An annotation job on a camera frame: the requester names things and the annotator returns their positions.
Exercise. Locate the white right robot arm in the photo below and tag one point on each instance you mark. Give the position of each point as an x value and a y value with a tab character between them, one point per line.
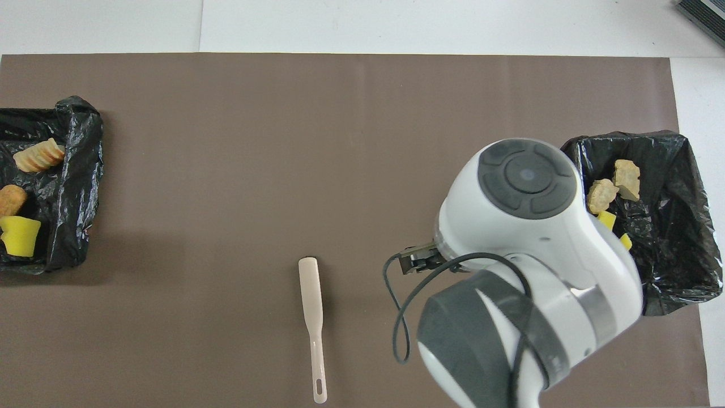
532	238

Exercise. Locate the brown sponge piece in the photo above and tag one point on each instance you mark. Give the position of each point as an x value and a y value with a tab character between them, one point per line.
11	199

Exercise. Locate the dark ribbed device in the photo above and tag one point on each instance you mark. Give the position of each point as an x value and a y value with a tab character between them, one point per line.
705	14

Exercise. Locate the beige sponge piece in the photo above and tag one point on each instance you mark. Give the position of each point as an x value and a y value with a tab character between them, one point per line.
627	178
601	194
38	156

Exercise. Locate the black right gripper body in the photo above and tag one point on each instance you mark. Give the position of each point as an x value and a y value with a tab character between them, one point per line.
436	258

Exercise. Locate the brown paper table mat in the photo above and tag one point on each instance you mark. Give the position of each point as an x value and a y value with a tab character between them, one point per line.
226	170

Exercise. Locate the beige brush with black bristles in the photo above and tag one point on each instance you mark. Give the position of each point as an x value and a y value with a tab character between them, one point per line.
311	294

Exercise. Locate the yellow sponge piece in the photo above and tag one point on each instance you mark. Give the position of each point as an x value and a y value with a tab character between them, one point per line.
20	235
626	242
607	220

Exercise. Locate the black bag-lined bin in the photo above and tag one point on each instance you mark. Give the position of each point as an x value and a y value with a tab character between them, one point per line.
674	226
73	170

